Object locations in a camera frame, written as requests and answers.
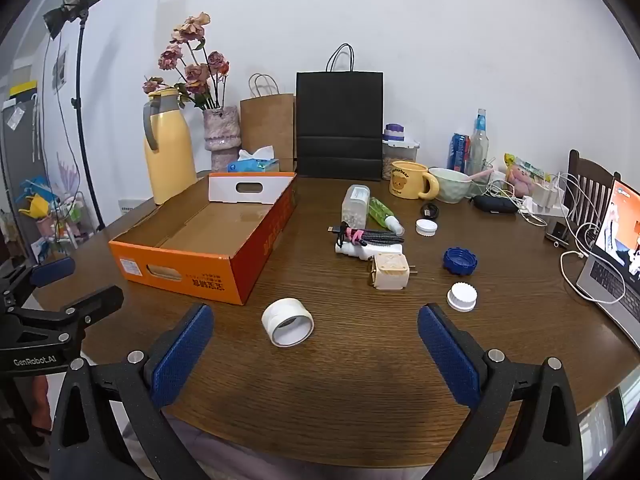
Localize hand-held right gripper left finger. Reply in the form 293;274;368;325
50;302;216;480

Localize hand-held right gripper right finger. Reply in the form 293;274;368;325
417;302;586;480

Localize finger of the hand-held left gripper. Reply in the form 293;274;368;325
0;256;77;311
10;285;124;348

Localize large white ribbed cap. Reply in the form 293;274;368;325
446;282;479;313

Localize blue bottle cap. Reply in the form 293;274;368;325
442;247;478;277

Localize white tape roll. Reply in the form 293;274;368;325
261;298;315;348

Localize beige power adapter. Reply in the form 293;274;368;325
367;252;411;291

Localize orange cardboard box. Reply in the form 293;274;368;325
108;171;298;307

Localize black cable bundle pink tie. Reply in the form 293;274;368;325
327;221;406;248

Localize green spray bottle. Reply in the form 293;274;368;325
367;196;406;237

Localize clear cotton swab box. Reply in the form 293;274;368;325
341;184;372;231

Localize cluttered storage rack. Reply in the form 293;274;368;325
15;175;101;261

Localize yellow thermos jug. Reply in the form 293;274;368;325
143;88;199;206

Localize dark zip pouch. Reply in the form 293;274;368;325
472;194;518;216

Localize pale green bowl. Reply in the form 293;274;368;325
428;167;473;205

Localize grey laptop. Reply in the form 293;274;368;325
576;176;640;351

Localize yellow bear mug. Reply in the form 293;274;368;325
389;160;441;201

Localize white charging dock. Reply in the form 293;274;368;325
522;180;571;226

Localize pink soft toy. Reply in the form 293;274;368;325
507;167;536;196

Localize blue tissue pack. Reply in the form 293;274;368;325
227;146;281;174

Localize clear food container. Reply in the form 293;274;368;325
382;137;420;181

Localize blue soda can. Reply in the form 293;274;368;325
447;133;472;172

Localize colourful snack packet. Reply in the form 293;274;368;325
504;153;551;183

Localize clear plastic bottle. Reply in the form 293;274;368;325
467;108;490;176

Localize pink vase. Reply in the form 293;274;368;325
202;105;242;172

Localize brown paper bag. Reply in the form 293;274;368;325
240;73;296;173

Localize dark wooden chair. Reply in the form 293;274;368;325
567;149;621;226

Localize dried pink flowers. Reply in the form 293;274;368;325
142;11;231;111

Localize black paper bag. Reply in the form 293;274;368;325
295;43;385;182

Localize studio light on stand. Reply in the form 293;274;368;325
42;0;107;231

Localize white cable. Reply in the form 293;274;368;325
559;172;618;306

